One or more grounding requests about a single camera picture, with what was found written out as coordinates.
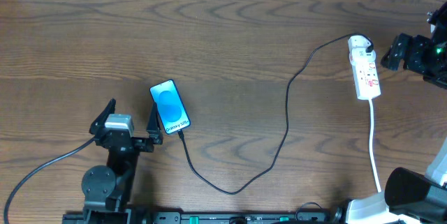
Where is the black USB charging cable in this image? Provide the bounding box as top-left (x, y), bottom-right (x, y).
top-left (177, 33), bottom-right (374, 195)

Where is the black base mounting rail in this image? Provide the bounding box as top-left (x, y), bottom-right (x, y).
top-left (61, 210), bottom-right (334, 224)

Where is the white power strip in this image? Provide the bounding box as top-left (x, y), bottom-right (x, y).
top-left (351, 60), bottom-right (381, 100)

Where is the white power strip cord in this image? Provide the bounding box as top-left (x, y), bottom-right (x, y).
top-left (367, 98), bottom-right (383, 193)

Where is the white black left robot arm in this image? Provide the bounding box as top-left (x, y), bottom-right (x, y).
top-left (81, 98), bottom-right (163, 223)

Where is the white USB charger adapter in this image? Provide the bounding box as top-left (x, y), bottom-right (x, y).
top-left (348, 35), bottom-right (376, 66)

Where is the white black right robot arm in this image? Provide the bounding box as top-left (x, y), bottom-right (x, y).
top-left (332, 33), bottom-right (446, 223)

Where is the blue Galaxy smartphone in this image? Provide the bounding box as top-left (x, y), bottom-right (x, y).
top-left (149, 80), bottom-right (191, 135)

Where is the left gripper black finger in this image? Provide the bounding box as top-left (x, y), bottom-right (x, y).
top-left (89, 98), bottom-right (116, 135)
top-left (146, 103), bottom-right (163, 140)

